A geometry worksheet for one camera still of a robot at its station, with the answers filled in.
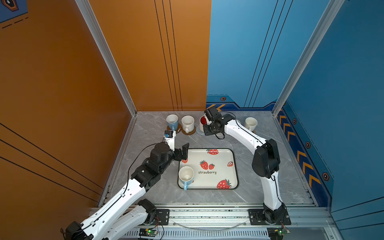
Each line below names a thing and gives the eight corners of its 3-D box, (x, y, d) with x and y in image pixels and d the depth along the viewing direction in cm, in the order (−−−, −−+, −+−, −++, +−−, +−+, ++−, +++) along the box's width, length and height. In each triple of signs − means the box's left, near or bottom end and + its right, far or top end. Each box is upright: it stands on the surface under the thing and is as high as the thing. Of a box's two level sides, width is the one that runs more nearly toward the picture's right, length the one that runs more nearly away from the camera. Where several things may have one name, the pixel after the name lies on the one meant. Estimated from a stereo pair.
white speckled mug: (186, 137, 106) (185, 128, 99) (181, 126, 113) (179, 117, 105) (197, 133, 109) (197, 124, 101) (191, 122, 115) (191, 113, 107)
